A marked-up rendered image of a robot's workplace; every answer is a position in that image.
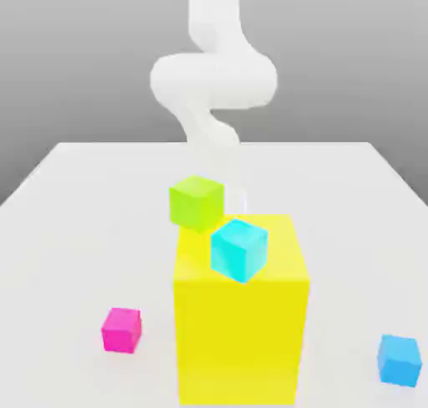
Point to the large yellow box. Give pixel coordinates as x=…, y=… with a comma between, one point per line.
x=239, y=334

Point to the small magenta cube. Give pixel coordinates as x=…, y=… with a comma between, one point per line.
x=120, y=331

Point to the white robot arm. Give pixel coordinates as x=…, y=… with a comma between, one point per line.
x=214, y=77

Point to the small blue cube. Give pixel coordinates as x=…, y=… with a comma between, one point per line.
x=399, y=361

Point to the small lime green cube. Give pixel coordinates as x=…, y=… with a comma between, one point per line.
x=194, y=205

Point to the small cyan cube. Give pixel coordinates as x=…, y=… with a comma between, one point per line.
x=237, y=250

